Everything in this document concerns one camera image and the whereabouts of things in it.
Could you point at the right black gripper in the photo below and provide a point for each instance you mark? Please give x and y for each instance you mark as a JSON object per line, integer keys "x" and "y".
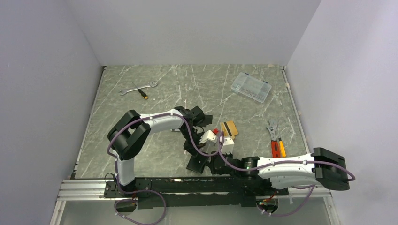
{"x": 215, "y": 171}

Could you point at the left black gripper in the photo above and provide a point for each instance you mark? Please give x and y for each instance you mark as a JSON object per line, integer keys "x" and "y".
{"x": 190, "y": 147}

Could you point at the tan wooden block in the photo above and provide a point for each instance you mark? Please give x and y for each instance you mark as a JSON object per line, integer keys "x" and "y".
{"x": 229, "y": 128}

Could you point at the black leather card holder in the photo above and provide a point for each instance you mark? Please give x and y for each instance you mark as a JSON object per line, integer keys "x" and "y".
{"x": 197, "y": 163}

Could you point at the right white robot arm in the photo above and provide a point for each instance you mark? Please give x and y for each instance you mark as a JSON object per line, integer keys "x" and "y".
{"x": 321, "y": 167}

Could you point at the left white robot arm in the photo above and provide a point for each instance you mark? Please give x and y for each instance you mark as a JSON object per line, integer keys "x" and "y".
{"x": 130, "y": 133}

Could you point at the black yellow screwdriver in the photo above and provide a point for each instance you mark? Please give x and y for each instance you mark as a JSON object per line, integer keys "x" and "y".
{"x": 143, "y": 94}

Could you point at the silver open-end wrench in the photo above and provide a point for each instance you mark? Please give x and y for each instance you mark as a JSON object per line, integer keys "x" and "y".
{"x": 149, "y": 85}

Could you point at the clear plastic organizer box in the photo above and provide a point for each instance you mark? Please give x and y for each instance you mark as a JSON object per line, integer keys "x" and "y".
{"x": 251, "y": 87}

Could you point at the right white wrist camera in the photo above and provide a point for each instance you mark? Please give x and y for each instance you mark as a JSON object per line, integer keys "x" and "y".
{"x": 228, "y": 146}

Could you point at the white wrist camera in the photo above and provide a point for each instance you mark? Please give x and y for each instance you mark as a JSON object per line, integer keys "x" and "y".
{"x": 228, "y": 146}
{"x": 208, "y": 142}

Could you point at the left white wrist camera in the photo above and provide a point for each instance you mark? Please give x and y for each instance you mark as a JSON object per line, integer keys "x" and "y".
{"x": 208, "y": 142}

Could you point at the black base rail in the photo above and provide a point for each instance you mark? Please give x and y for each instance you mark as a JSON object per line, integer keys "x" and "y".
{"x": 194, "y": 191}

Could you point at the orange handled tool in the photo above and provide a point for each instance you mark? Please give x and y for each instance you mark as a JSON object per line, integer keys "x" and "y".
{"x": 275, "y": 149}

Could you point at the yellow handled tool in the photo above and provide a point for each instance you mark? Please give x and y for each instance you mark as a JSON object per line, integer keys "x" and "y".
{"x": 282, "y": 148}

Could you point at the aluminium frame rail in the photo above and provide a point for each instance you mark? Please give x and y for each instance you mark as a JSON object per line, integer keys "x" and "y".
{"x": 81, "y": 190}

